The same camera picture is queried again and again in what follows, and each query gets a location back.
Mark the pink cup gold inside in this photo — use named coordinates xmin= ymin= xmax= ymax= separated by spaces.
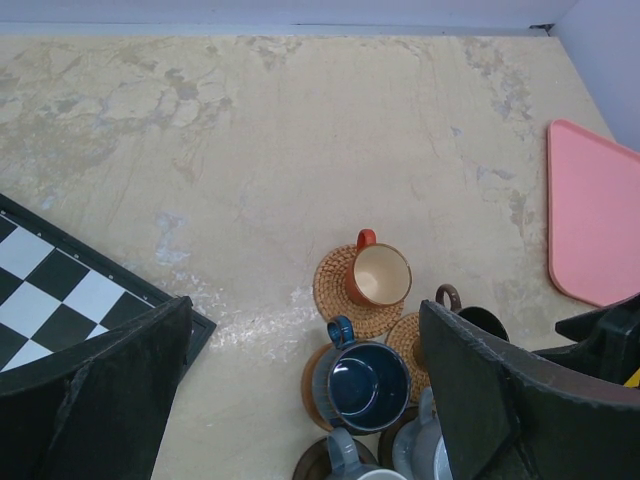
xmin=344 ymin=229 xmax=412 ymax=308

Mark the black cup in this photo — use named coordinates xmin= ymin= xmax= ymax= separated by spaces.
xmin=435 ymin=284 xmax=510 ymax=342

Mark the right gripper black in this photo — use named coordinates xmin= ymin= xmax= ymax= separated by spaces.
xmin=535 ymin=295 xmax=639 ymax=385

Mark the grey white cup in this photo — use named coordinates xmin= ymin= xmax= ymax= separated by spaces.
xmin=326 ymin=428 xmax=405 ymax=480

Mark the yellow green wooden block toy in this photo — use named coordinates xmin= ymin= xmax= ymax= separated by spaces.
xmin=624 ymin=368 xmax=640 ymax=388

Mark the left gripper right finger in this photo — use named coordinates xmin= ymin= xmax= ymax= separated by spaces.
xmin=419 ymin=300 xmax=639 ymax=479

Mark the black white chessboard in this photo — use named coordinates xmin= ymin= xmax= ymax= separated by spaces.
xmin=0 ymin=192 xmax=218 ymax=374

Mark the aluminium frame rail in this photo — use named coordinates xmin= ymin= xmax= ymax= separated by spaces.
xmin=1 ymin=22 xmax=549 ymax=37

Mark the pink tray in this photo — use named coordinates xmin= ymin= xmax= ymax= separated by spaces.
xmin=547 ymin=119 xmax=639 ymax=306

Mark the dark brown wooden coaster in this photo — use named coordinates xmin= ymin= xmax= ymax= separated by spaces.
xmin=292 ymin=438 xmax=378 ymax=480

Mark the round light cork coaster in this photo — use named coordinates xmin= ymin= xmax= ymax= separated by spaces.
xmin=386 ymin=313 xmax=431 ymax=404

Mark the dark blue cup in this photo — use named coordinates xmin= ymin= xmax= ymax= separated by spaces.
xmin=311 ymin=316 xmax=411 ymax=435

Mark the scalloped light cork coaster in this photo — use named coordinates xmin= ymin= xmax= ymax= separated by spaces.
xmin=313 ymin=244 xmax=404 ymax=340

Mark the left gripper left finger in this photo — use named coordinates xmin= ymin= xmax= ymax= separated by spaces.
xmin=1 ymin=297 xmax=192 ymax=479

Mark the large white mug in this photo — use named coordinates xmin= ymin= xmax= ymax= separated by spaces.
xmin=392 ymin=387 xmax=453 ymax=480

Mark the light wooden coaster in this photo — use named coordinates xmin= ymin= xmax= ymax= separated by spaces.
xmin=301 ymin=344 xmax=333 ymax=432

